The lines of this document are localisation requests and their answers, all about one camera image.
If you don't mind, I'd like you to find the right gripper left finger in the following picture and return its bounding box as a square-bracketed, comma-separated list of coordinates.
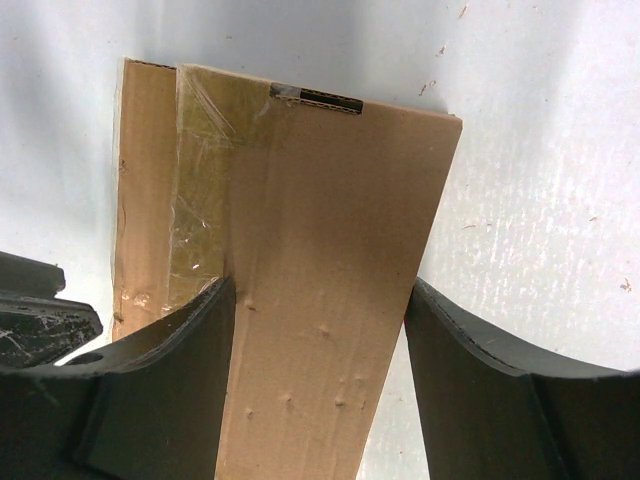
[1, 278, 236, 479]

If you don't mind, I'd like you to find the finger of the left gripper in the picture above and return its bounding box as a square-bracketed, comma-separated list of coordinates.
[1, 252, 103, 368]

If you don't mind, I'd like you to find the brown cardboard express box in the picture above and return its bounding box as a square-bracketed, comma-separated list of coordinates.
[113, 59, 463, 479]

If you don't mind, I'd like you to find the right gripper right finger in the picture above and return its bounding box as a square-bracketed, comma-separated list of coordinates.
[405, 280, 639, 479]

